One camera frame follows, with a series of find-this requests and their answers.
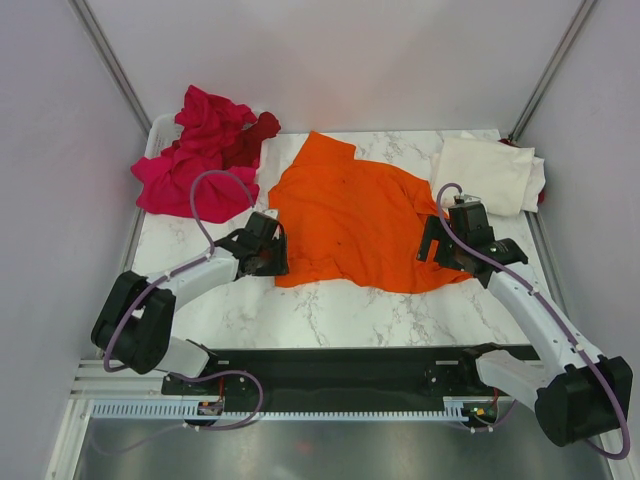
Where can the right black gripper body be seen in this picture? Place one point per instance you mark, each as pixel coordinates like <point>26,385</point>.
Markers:
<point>449,224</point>

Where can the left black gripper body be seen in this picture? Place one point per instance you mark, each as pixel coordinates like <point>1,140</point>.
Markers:
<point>264,247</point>

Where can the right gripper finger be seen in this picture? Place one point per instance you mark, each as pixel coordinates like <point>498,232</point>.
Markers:
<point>433,232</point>
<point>452,256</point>

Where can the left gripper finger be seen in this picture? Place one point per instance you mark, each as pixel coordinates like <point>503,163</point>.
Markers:
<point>278,262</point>
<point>258,264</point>

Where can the orange t shirt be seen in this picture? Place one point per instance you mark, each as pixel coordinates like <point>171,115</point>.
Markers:
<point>353,219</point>

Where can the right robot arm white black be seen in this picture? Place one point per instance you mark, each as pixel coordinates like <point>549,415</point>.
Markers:
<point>577,392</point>

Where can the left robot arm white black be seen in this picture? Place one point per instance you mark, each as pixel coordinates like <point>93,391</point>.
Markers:
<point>135,326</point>

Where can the folded cream t shirt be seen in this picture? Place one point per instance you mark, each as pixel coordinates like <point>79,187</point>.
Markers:
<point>496,173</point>

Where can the folded white t shirt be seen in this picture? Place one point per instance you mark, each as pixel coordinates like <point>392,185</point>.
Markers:
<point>534,187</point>

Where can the dark red t shirt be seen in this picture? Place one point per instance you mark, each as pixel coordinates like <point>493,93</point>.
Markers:
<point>246,148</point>

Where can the pink red t shirt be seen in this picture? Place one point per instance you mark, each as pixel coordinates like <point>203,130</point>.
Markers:
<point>210,123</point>

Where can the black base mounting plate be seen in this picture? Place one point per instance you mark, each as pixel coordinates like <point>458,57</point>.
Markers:
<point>351,379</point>

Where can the white laundry basket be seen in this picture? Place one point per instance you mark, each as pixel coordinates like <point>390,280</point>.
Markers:
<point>164,131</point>

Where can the aluminium cross extrusion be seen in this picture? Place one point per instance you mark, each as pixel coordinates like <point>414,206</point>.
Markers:
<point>92,382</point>

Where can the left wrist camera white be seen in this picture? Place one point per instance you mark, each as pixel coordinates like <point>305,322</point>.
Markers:
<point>272,213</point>

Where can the right aluminium frame post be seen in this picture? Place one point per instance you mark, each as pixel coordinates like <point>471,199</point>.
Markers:
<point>563,48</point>

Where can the aluminium frame post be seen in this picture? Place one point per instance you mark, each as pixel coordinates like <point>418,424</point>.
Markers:
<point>563,48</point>
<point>108,57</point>

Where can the left aluminium side rail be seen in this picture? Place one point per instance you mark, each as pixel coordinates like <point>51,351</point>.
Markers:
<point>121,292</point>

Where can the white slotted cable duct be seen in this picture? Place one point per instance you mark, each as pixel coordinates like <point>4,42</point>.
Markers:
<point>451,410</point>

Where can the left aluminium frame post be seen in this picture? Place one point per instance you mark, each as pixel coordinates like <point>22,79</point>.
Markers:
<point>108,57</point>

